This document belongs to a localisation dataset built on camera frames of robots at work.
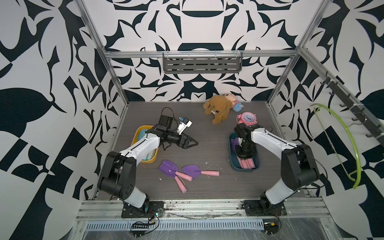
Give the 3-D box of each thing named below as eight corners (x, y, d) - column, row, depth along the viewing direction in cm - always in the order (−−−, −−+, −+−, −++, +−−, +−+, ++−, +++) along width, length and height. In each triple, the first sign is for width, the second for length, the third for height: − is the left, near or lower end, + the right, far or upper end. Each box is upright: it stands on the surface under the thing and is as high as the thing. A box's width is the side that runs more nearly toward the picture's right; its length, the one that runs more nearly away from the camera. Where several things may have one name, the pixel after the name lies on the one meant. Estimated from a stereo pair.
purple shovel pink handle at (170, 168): (157, 168, 89) (157, 167, 87) (165, 159, 92) (164, 157, 91) (187, 187, 82) (187, 186, 80) (194, 176, 86) (194, 175, 84)
